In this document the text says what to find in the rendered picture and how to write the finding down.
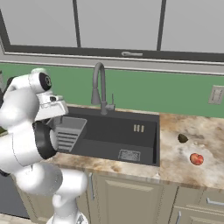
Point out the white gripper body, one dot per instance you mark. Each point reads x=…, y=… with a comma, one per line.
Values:
x=54, y=109

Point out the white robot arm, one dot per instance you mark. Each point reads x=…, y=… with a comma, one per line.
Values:
x=22, y=151

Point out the grey ribbed sink rack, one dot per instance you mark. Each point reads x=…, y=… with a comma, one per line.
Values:
x=71, y=131

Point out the dark grey sink basin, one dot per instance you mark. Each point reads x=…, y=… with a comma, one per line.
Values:
x=116, y=134

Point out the grey curved tap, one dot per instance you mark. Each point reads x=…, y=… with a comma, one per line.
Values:
x=102, y=87

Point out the dark dishwasher front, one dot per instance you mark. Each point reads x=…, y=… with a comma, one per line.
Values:
x=10, y=198

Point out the dark framed window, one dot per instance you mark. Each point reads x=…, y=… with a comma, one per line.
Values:
x=116, y=26

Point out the beige cupboard door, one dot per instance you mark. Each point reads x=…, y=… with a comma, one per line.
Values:
x=131, y=201
x=201, y=217
x=87, y=210

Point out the dark green avocado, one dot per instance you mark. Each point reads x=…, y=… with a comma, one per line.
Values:
x=183, y=138

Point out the red peach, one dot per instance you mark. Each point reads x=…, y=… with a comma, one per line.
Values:
x=197, y=159

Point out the beige drawer front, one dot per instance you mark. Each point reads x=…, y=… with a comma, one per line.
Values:
x=214, y=197

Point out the grey wall socket plate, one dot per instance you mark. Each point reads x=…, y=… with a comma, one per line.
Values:
x=216, y=95

